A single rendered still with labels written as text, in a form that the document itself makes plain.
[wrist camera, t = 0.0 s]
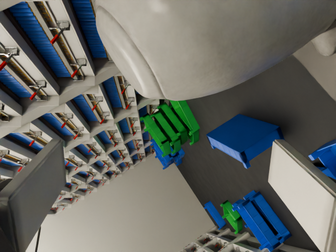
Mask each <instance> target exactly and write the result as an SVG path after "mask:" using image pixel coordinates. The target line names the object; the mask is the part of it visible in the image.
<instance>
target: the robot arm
mask: <svg viewBox="0 0 336 252"><path fill-rule="evenodd" d="M95 8H96V28H97V31H98V34H99V37H100V39H101V41H102V43H103V45H104V47H105V48H106V50H107V52H108V53H109V55H110V57H111V58H112V60H113V61H114V63H115V64H116V66H117V67H118V69H119V70H120V72H121V73H122V74H123V76H124V77H125V78H126V80H127V81H128V82H129V83H130V84H131V86H132V87H133V88H134V89H135V90H136V91H137V92H138V93H139V94H140V95H142V96H143V97H145V98H150V99H168V100H171V101H184V100H190V99H195V98H201V97H205V96H208V95H212V94H216V93H219V92H222V91H224V90H227V89H230V88H232V87H234V86H236V85H238V84H241V83H243V82H245V81H247V80H249V79H251V78H252V77H254V76H256V75H258V74H260V73H262V72H264V71H265V70H267V69H269V68H271V67H273V66H274V65H276V64H278V63H279V62H281V61H283V60H284V59H286V58H287V57H289V56H290V55H292V54H293V53H295V52H296V51H298V50H299V49H301V48H302V47H303V46H304V45H306V44H307V43H308V42H310V41H311V42H312V43H313V45H314V47H315V48H316V50H317V51H318V52H319V53H320V54H321V55H323V56H332V55H333V54H335V53H336V0H95ZM268 182H269V184H270V185H271V186H272V188H273V189H274V190H275V192H276V193H277V194H278V195H279V197H280V198H281V199H282V201H283V202H284V203H285V205H286V206H287V207H288V209H289V210H290V211H291V213H292V214H293V215H294V217H295V218H296V219H297V221H298V222H299V223H300V225H301V226H302V227H303V229H304V230H305V231H306V233H307V234H308V235H309V237H310V238H311V239H312V241H313V242H314V243H315V245H316V246H317V247H318V249H319V250H320V251H321V252H336V179H334V178H332V177H330V176H327V175H325V174H324V173H323V172H322V171H321V170H319V169H318V168H317V167H316V166H315V165H313V164H312V163H311V162H310V161H309V160H307V159H306V158H305V157H304V156H303V155H301V154H300V153H299V152H298V151H297V150H296V149H294V148H293V147H292V146H291V145H290V144H288V143H287V142H286V141H285V140H284V139H275V140H274V141H273V143H272V151H271V160H270V168H269V176H268ZM66 183H67V179H66V168H65V157H64V146H63V141H61V139H51V140H50V142H49V143H48V144H47V145H46V146H45V147H44V148H43V149H42V150H41V151H40V152H39V153H38V154H37V155H36V156H35V157H34V158H33V159H32V160H31V161H30V162H29V163H28V164H27V165H26V166H25V167H24V168H23V169H22V170H21V171H20V172H19V173H18V174H17V175H16V176H15V177H14V178H8V179H6V180H4V181H2V182H0V252H25V251H26V250H27V248H28V246H29V245H30V243H31V241H32V240H33V238H34V236H35V235H36V233H37V231H38V230H39V228H40V226H41V225H42V223H43V221H44V220H45V218H46V216H47V215H48V213H49V211H50V210H51V208H52V206H53V205H54V203H55V201H56V200H57V198H58V196H59V195H60V193H61V191H62V189H63V188H64V186H65V184H66Z"/></svg>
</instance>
